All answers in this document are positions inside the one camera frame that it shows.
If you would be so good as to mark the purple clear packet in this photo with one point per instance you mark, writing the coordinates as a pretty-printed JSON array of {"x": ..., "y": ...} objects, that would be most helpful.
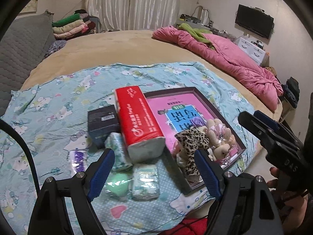
[{"x": 77, "y": 161}]

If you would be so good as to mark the small tissue packet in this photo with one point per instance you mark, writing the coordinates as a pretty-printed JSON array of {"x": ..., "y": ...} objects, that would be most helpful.
[
  {"x": 145, "y": 182},
  {"x": 117, "y": 149}
]

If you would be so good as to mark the beige bed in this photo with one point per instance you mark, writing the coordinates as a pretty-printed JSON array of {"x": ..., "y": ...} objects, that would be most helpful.
[{"x": 122, "y": 46}]

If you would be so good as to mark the green round sponge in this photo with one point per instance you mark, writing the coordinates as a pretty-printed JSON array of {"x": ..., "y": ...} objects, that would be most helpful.
[{"x": 119, "y": 183}]

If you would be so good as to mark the green cloth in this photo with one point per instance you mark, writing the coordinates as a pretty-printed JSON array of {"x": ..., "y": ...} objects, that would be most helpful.
[{"x": 195, "y": 33}]

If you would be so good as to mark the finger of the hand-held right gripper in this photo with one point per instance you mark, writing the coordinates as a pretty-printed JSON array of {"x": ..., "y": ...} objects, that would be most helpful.
[
  {"x": 251, "y": 124},
  {"x": 266, "y": 122}
]

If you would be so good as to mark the blue cat-print blanket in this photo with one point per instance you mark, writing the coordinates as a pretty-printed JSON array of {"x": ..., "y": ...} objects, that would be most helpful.
[{"x": 61, "y": 102}]

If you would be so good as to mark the pink quilt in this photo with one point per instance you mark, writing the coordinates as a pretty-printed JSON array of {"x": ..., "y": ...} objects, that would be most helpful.
[{"x": 232, "y": 61}]

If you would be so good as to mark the black wall television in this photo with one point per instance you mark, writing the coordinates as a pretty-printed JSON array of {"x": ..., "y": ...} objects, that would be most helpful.
[{"x": 254, "y": 20}]

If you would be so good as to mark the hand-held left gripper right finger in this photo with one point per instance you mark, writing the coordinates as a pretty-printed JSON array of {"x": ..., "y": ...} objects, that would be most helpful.
[{"x": 207, "y": 173}]

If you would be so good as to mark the grey quilted headboard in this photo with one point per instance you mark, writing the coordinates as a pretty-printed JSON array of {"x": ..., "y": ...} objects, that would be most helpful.
[{"x": 22, "y": 44}]

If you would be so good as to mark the cluttered side table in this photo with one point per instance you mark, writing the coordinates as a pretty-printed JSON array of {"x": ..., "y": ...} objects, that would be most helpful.
[{"x": 203, "y": 22}]

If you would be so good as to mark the plush bear with purple flower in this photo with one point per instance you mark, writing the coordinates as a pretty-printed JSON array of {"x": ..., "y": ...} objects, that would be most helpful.
[{"x": 198, "y": 123}]

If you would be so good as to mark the pink folded garment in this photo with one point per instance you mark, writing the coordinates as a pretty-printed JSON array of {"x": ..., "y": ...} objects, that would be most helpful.
[{"x": 71, "y": 32}]

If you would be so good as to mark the dark patterned cloth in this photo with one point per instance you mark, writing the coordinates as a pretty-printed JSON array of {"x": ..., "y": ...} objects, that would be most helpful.
[{"x": 55, "y": 47}]

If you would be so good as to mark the white drawer cabinet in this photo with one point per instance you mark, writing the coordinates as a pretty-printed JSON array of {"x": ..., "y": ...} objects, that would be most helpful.
[{"x": 251, "y": 50}]

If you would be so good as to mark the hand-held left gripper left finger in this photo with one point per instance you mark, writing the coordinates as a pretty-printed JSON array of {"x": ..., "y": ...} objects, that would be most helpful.
[{"x": 101, "y": 173}]

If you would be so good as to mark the small beige plush bear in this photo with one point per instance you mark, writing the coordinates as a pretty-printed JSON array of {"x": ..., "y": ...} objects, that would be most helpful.
[{"x": 221, "y": 153}]

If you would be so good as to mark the white curtain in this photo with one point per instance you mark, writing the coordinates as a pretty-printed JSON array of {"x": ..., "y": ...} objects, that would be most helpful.
[{"x": 134, "y": 5}]

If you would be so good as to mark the red tissue pack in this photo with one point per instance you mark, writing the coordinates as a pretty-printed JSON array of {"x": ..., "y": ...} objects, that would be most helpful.
[{"x": 137, "y": 117}]

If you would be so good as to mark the leopard print scrunchie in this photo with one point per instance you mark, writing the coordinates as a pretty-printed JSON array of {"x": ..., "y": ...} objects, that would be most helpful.
[{"x": 190, "y": 146}]

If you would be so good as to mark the dark folded clothes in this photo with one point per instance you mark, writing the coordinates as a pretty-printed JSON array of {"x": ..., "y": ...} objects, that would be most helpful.
[{"x": 89, "y": 20}]

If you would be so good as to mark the person's right hand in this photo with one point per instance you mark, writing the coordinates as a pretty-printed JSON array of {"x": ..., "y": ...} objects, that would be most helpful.
[{"x": 288, "y": 205}]

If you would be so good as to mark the dark clothes pile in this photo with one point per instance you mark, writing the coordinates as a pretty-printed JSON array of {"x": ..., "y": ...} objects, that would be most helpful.
[{"x": 291, "y": 91}]

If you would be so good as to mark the green folded garment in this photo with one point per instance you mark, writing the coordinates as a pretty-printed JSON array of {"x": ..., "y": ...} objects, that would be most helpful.
[{"x": 66, "y": 20}]

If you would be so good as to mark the red cloth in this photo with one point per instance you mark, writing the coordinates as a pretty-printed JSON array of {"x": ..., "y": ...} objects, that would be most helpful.
[{"x": 190, "y": 227}]

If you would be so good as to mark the plush bear with pink bow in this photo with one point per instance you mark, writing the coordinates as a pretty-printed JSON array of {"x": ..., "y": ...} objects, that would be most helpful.
[{"x": 220, "y": 132}]

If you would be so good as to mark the dark cardboard box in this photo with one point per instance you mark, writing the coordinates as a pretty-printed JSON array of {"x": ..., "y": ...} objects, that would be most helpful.
[{"x": 102, "y": 124}]

